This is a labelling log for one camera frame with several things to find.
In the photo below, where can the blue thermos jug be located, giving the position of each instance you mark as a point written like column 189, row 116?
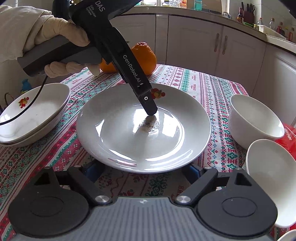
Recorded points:
column 26, row 86

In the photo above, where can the person's beige jacket sleeve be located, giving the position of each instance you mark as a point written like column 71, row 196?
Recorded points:
column 19, row 27

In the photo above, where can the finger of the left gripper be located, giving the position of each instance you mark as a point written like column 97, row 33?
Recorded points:
column 148, row 103

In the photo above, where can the wicker basket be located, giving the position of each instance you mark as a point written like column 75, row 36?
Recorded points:
column 6, row 95

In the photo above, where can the white bowl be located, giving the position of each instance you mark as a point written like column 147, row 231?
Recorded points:
column 289, row 236
column 250, row 120
column 273, row 169

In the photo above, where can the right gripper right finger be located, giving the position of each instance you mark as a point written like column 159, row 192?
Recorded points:
column 202, row 182

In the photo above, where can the red biscuit box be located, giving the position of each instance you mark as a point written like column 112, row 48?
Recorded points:
column 288, row 141

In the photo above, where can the green cup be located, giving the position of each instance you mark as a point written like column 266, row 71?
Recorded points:
column 198, row 5

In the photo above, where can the large white plate stained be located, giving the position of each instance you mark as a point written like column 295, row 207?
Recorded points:
column 114, row 128

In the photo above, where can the orange tangerine with leaves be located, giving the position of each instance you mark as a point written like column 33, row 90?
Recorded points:
column 107, row 68

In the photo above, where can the left gloved hand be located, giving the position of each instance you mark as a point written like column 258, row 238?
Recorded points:
column 57, row 26

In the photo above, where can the patterned embroidered tablecloth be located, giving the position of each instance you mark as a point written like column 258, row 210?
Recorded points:
column 61, row 148

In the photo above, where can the white kitchen cabinets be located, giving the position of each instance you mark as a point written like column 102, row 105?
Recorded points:
column 265, row 70

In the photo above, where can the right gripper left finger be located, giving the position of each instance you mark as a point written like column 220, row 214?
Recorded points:
column 78, row 178

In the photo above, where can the white plate with fruit decal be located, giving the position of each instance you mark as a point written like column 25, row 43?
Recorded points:
column 43, row 104

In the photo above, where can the knife block with knives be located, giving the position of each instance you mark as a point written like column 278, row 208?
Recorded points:
column 248, row 12

